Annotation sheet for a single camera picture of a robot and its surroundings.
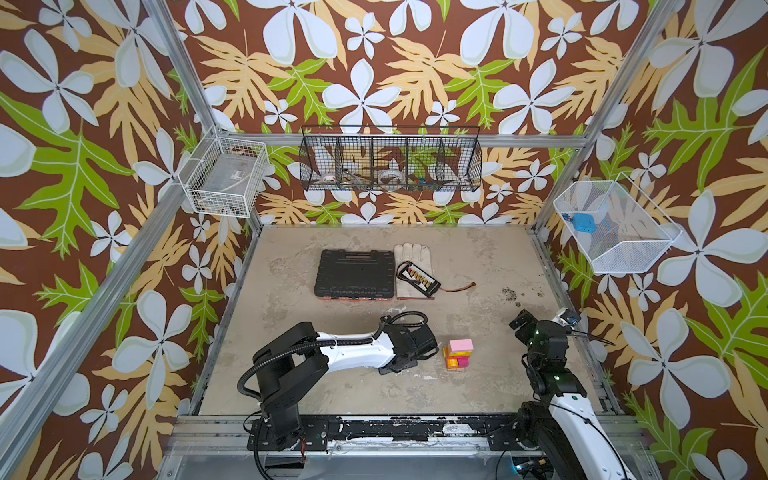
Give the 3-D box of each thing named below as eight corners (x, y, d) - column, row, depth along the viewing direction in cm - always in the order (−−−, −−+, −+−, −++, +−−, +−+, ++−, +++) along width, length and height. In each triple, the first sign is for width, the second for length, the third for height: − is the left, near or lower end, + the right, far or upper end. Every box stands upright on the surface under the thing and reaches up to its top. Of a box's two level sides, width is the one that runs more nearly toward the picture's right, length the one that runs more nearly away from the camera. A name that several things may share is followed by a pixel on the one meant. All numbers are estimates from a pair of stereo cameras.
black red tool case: (314, 302, 100) (311, 294, 96) (321, 258, 112) (319, 249, 108) (394, 303, 100) (395, 294, 96) (393, 258, 112) (393, 249, 108)
